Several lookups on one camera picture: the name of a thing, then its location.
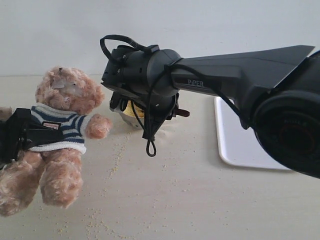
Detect yellow millet grains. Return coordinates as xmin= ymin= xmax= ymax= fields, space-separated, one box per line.
xmin=123 ymin=100 xmax=145 ymax=119

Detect teddy bear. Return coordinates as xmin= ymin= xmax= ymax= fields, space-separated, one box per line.
xmin=0 ymin=66 xmax=112 ymax=217

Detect steel bowl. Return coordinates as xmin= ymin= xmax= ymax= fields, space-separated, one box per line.
xmin=119 ymin=111 xmax=142 ymax=129

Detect dark red wooden spoon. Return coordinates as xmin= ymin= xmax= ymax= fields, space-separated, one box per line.
xmin=174 ymin=108 xmax=190 ymax=118

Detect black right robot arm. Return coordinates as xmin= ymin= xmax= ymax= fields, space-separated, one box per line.
xmin=102 ymin=45 xmax=320 ymax=178

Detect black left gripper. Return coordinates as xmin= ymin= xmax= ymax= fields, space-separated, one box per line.
xmin=0 ymin=107 xmax=64 ymax=165

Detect white plastic tray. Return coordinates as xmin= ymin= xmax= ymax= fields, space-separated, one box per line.
xmin=214 ymin=97 xmax=288 ymax=171

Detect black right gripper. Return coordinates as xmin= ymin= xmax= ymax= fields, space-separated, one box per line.
xmin=102 ymin=45 xmax=145 ymax=113

